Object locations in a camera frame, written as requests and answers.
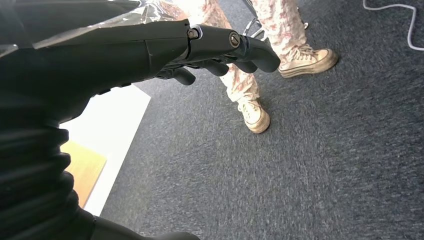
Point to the person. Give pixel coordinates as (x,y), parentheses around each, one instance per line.
(281,23)

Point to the white desk shelf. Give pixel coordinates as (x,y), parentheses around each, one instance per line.
(112,116)

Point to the chrome chair base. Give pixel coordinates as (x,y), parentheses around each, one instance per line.
(253,28)

